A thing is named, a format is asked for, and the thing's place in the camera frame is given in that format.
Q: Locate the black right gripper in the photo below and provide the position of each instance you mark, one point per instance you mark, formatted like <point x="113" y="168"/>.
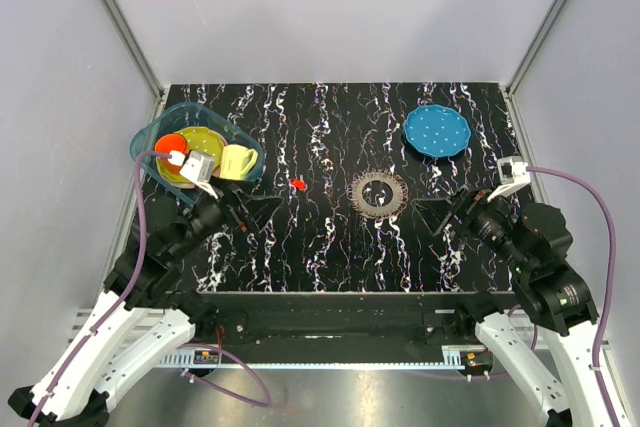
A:
<point x="436" y="212"/>

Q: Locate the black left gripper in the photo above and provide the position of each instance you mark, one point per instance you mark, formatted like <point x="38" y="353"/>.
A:
<point x="258" y="209"/>

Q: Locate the red key tag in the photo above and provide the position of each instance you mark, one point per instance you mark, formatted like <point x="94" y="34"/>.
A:
<point x="299" y="184"/>

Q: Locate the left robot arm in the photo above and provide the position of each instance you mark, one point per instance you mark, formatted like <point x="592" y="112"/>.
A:
<point x="138" y="319"/>

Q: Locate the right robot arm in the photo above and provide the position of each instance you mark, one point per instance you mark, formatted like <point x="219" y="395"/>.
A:
<point x="551" y="293"/>

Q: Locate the cream white mug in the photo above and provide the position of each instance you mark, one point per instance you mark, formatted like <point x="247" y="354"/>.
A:
<point x="237" y="161"/>

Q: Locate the blue dotted plate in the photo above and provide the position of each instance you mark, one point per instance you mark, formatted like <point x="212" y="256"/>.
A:
<point x="437" y="131"/>

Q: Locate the yellow dotted plate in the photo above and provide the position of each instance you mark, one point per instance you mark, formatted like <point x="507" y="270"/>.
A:
<point x="199" y="138"/>

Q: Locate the orange mug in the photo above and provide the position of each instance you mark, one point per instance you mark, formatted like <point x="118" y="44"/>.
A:
<point x="172" y="142"/>

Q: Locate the teal transparent plastic bin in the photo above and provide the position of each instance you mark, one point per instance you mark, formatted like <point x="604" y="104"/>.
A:
<point x="187" y="114"/>

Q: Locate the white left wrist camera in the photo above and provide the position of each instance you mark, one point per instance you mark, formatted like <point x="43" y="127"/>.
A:
<point x="196" y="167"/>

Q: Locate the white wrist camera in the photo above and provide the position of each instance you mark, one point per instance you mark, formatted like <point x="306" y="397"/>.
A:
<point x="513" y="175"/>
<point x="196" y="167"/>

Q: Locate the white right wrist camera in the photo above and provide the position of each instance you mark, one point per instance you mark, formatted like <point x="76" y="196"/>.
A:
<point x="513" y="175"/>

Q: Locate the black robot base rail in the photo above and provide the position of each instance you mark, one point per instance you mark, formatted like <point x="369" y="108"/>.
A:
<point x="323" y="328"/>

